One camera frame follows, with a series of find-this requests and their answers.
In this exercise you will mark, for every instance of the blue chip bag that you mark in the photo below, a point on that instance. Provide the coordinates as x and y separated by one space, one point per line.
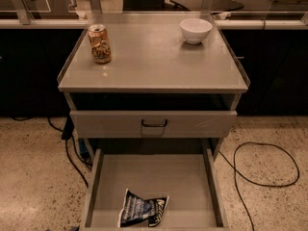
136 210

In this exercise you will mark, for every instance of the grey drawer cabinet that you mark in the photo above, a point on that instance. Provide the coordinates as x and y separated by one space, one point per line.
153 69

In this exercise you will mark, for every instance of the closed top drawer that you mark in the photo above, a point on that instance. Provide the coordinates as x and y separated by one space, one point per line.
127 124

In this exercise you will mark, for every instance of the open middle drawer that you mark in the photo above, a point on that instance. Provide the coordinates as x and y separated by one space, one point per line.
188 181

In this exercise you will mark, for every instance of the brown soda can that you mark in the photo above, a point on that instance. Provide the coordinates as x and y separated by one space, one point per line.
99 43

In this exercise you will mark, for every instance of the black power adapter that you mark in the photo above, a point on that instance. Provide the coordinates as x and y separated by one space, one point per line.
68 129

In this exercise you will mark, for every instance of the white bowl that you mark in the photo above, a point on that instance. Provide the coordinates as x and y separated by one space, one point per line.
195 30

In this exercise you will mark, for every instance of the dark background table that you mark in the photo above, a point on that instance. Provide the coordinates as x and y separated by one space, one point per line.
209 5

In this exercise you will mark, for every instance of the black drawer handle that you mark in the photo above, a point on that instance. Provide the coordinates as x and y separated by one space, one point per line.
144 123

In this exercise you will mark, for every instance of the metal post left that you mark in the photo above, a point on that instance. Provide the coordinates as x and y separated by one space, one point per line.
22 12

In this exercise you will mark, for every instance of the white horizontal rail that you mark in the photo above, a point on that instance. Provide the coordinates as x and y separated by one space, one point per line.
223 24

